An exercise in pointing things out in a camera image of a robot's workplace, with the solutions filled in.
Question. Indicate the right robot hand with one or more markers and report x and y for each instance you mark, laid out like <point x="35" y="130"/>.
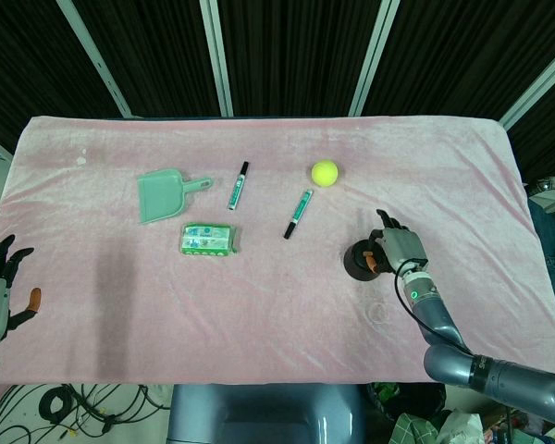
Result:
<point x="400" y="245"/>

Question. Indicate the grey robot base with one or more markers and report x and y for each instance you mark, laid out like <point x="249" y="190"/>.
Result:
<point x="263" y="414"/>

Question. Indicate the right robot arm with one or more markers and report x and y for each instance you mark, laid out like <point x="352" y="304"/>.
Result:
<point x="472" y="351"/>

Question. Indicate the black round container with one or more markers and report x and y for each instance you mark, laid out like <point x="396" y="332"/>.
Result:
<point x="361" y="264"/>

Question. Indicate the yellow tennis ball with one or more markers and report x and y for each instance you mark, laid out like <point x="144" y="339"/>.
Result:
<point x="325" y="173"/>

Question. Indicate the green whiteboard marker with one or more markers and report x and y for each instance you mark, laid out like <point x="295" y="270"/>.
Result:
<point x="237" y="187"/>
<point x="299" y="213"/>

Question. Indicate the pink table cloth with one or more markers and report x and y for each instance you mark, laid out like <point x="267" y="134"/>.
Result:
<point x="259" y="296"/>

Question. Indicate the blue jeans clutter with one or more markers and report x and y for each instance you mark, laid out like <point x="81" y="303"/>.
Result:
<point x="552" y="226"/>

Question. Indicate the green checkered cloth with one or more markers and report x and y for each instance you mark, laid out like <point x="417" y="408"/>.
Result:
<point x="411" y="427"/>

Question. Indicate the green tissue pack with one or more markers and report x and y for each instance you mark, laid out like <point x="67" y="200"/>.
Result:
<point x="208" y="239"/>

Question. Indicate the cardboard box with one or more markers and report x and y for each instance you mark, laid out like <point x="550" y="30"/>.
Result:
<point x="495" y="416"/>

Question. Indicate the green plastic dustpan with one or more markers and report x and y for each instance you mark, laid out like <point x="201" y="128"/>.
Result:
<point x="162" y="194"/>

